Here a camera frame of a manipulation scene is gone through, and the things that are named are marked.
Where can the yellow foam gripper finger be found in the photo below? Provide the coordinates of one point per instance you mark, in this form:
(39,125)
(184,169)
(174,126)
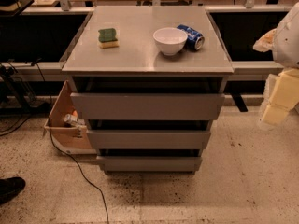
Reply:
(281,95)

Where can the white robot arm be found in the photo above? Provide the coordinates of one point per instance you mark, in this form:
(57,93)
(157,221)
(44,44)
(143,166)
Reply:
(283,41)

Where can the cardboard box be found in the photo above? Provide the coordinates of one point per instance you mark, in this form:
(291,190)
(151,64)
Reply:
(71,138)

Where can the grey bottom drawer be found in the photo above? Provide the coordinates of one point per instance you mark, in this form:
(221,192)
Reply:
(148,164)

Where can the grey top drawer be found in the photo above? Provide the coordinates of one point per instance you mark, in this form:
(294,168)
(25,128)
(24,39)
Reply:
(133,106)

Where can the grey drawer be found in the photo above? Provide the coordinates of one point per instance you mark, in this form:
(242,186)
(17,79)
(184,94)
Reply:
(117,139)
(133,106)
(148,164)

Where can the green yellow sponge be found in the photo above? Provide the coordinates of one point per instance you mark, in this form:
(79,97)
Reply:
(108,38)

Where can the crumpled can in box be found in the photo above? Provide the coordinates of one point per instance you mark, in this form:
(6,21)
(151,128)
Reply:
(73,120)

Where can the blue soda can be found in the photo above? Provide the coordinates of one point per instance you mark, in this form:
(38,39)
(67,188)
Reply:
(195,40)

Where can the white bowl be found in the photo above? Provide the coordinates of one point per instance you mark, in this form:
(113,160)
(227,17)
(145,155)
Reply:
(169,40)

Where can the grey drawer cabinet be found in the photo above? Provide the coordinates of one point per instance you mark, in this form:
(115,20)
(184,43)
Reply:
(137,66)

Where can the black shoe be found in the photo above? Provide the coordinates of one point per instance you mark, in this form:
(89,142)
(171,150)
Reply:
(10,188)

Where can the grey workbench frame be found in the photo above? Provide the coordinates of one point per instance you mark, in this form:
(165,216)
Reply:
(40,40)

